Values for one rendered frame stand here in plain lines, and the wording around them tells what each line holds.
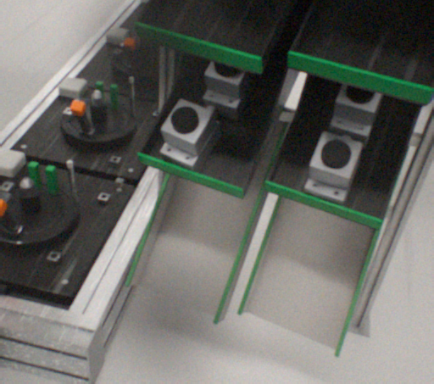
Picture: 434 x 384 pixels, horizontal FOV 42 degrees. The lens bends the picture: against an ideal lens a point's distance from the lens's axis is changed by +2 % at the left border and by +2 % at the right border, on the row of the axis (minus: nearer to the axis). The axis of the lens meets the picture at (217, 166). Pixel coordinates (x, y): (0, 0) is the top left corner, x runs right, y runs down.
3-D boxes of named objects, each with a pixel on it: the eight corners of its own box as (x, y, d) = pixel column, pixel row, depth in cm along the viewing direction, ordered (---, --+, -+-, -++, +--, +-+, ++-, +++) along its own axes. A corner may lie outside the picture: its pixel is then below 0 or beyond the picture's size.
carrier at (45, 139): (137, 188, 98) (136, 130, 90) (8, 159, 101) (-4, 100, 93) (178, 114, 116) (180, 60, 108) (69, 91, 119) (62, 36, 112)
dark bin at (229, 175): (242, 200, 63) (238, 170, 56) (141, 164, 66) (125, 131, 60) (325, 16, 74) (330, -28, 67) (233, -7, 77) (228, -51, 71)
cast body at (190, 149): (196, 178, 64) (187, 148, 58) (164, 164, 66) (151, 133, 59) (230, 121, 67) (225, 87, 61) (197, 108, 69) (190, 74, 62)
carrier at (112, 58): (178, 114, 116) (180, 59, 109) (69, 91, 120) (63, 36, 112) (208, 59, 135) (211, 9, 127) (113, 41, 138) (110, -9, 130)
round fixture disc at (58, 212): (54, 261, 82) (52, 252, 80) (-37, 240, 84) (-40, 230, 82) (94, 197, 92) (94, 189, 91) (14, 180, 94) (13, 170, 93)
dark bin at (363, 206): (379, 231, 61) (391, 203, 54) (264, 192, 64) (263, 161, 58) (446, 36, 72) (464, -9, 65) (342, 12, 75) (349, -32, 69)
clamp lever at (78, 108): (90, 135, 101) (80, 111, 94) (80, 133, 101) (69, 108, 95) (97, 119, 103) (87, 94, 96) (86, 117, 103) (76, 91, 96)
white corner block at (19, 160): (15, 186, 96) (11, 168, 93) (-11, 180, 97) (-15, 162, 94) (29, 169, 100) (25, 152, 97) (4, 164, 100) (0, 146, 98)
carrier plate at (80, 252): (73, 306, 79) (71, 296, 77) (-90, 267, 82) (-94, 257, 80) (135, 194, 97) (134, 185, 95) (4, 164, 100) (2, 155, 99)
